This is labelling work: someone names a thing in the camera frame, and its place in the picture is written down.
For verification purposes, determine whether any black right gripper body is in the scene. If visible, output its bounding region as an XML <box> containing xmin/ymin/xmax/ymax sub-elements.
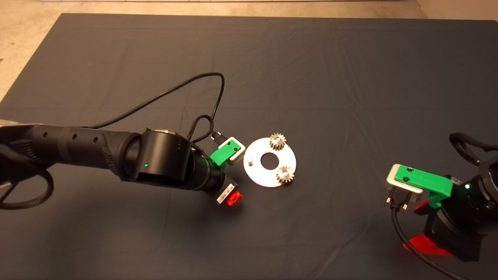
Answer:
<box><xmin>423</xmin><ymin>192</ymin><xmax>489</xmax><ymax>262</ymax></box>

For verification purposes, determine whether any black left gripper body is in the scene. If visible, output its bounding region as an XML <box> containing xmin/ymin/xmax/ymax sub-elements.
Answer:
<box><xmin>189</xmin><ymin>145</ymin><xmax>238</xmax><ymax>205</ymax></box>

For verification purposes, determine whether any small steel planetary gear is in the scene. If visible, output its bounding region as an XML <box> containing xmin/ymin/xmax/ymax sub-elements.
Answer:
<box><xmin>269</xmin><ymin>132</ymin><xmax>287</xmax><ymax>152</ymax></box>
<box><xmin>276</xmin><ymin>165</ymin><xmax>295</xmax><ymax>185</ymax></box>

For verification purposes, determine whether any round metal carrier plate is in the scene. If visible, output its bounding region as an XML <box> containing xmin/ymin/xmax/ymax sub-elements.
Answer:
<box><xmin>244</xmin><ymin>137</ymin><xmax>297</xmax><ymax>188</ymax></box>

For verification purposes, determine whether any dark grey table cloth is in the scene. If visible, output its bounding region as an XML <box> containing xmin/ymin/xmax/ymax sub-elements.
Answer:
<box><xmin>0</xmin><ymin>13</ymin><xmax>498</xmax><ymax>280</ymax></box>

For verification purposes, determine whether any green right camera mount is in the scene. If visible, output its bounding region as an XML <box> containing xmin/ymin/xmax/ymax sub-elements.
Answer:
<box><xmin>394</xmin><ymin>165</ymin><xmax>454</xmax><ymax>209</ymax></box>

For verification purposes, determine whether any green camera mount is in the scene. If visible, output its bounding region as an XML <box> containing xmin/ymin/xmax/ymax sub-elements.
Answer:
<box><xmin>210</xmin><ymin>140</ymin><xmax>240</xmax><ymax>170</ymax></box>
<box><xmin>394</xmin><ymin>165</ymin><xmax>454</xmax><ymax>209</ymax></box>

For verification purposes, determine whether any green left camera mount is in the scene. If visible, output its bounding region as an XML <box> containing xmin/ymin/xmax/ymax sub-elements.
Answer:
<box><xmin>210</xmin><ymin>140</ymin><xmax>240</xmax><ymax>170</ymax></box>

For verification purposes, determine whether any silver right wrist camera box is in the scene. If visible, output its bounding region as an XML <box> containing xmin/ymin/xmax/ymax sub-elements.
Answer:
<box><xmin>385</xmin><ymin>164</ymin><xmax>424</xmax><ymax>210</ymax></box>

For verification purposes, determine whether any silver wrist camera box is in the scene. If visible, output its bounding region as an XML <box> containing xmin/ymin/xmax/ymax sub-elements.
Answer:
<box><xmin>219</xmin><ymin>137</ymin><xmax>246</xmax><ymax>166</ymax></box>
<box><xmin>385</xmin><ymin>164</ymin><xmax>424</xmax><ymax>210</ymax></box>

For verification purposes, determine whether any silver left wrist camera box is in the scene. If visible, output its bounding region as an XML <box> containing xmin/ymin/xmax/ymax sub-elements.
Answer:
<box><xmin>219</xmin><ymin>137</ymin><xmax>246</xmax><ymax>166</ymax></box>

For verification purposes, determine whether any braided black left arm cable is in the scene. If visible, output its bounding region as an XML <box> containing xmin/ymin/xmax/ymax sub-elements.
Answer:
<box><xmin>187</xmin><ymin>115</ymin><xmax>216</xmax><ymax>145</ymax></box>

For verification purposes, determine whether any smooth black left camera cable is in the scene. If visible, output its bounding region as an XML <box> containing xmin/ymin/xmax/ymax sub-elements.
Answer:
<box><xmin>82</xmin><ymin>73</ymin><xmax>230</xmax><ymax>141</ymax></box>

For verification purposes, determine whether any thick braided left arm hose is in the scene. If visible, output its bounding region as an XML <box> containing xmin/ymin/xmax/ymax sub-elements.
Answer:
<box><xmin>0</xmin><ymin>144</ymin><xmax>54</xmax><ymax>210</ymax></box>

